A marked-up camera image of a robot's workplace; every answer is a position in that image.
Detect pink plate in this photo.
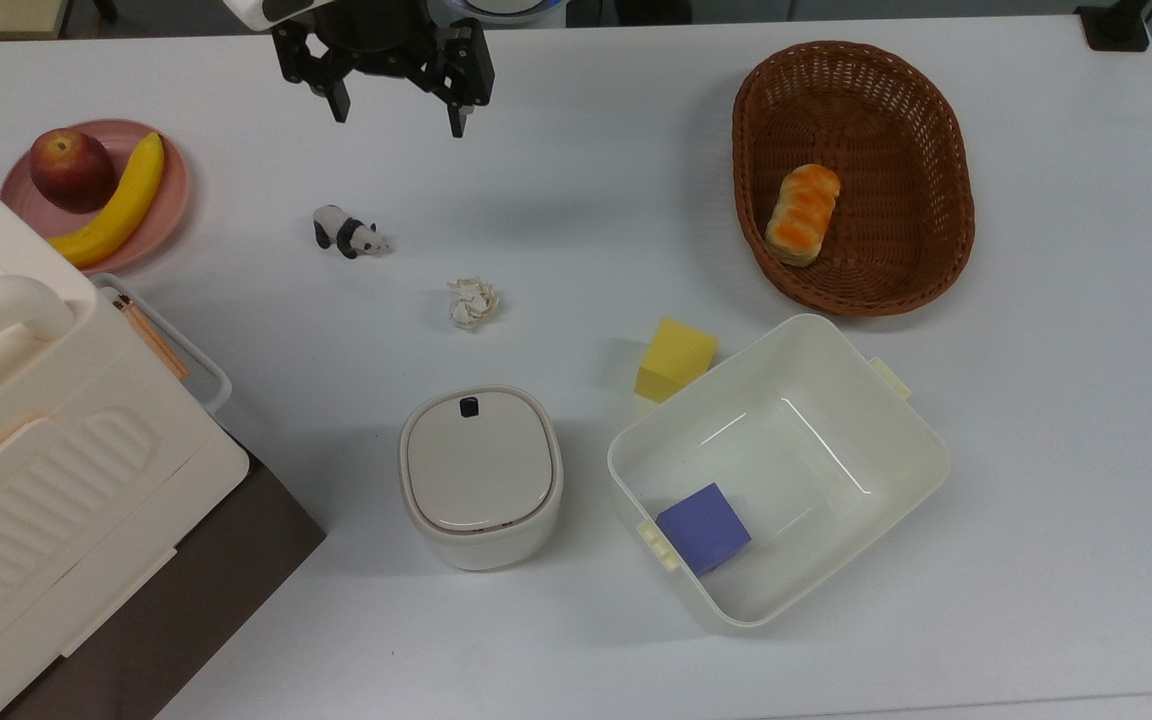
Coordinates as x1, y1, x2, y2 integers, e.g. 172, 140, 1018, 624
0, 119, 193, 275

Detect cream plastic drawer cabinet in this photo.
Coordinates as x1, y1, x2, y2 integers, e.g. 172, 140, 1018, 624
0, 145, 251, 720

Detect black table clamp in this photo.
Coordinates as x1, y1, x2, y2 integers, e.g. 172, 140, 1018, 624
1075, 0, 1152, 53

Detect white plastic bin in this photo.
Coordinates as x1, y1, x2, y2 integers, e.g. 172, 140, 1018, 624
607, 313, 951, 631

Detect purple foam cube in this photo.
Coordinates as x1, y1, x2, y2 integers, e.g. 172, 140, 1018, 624
655, 483, 753, 577

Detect yellow banana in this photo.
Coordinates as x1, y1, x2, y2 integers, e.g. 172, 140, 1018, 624
46, 132, 166, 270

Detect orange bread loaf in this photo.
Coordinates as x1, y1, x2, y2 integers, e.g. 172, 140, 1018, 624
765, 163, 843, 268

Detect red apple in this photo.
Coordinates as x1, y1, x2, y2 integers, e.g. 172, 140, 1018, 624
30, 128, 119, 214

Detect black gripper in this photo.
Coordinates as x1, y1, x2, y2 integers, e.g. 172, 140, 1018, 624
271, 0, 494, 139

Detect yellow foam cube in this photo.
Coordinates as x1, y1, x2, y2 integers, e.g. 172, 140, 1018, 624
634, 318, 719, 405

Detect clear plastic tray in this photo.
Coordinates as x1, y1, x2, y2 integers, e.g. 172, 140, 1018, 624
91, 273, 233, 415

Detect brown wicker basket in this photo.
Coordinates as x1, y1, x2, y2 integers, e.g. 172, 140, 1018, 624
732, 40, 976, 318

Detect white trash can with lid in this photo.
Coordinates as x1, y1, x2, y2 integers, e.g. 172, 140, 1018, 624
398, 386, 566, 572

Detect crumpled paper ball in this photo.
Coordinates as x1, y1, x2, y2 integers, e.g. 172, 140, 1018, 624
447, 277, 500, 332

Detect orange pencils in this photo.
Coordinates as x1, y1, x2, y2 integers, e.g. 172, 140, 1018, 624
113, 294, 191, 382

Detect toy panda figurine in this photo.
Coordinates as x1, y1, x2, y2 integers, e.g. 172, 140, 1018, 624
312, 205, 392, 260

